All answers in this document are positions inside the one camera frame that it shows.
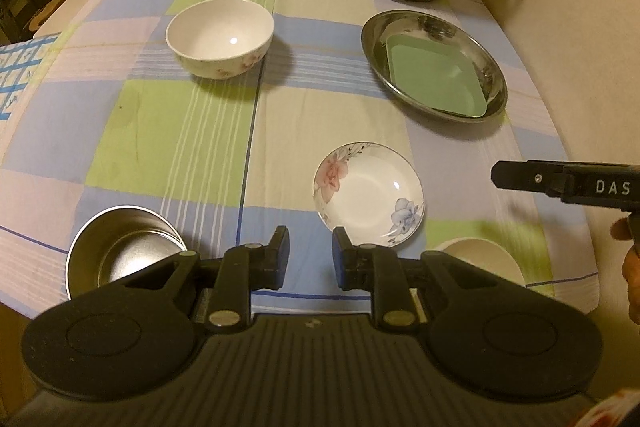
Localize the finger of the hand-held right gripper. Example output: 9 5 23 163
491 160 568 198

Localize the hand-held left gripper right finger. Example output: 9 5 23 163
332 226 507 333

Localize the small floral dish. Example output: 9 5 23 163
313 142 427 248

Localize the person's right hand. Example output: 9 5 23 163
610 216 640 324

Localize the checkered tablecloth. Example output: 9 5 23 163
0 0 601 319

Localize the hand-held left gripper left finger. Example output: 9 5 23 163
118 225 291 333

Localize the brown rounded object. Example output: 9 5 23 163
27 0 72 34

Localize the green square plate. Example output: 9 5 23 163
385 34 489 118

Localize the stainless steel plate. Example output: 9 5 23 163
361 10 509 124

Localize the blue patterned cloth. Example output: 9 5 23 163
0 32 64 124

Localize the white floral bowl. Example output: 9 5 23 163
165 0 275 80

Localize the stainless steel bowl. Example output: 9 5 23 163
65 205 187 301

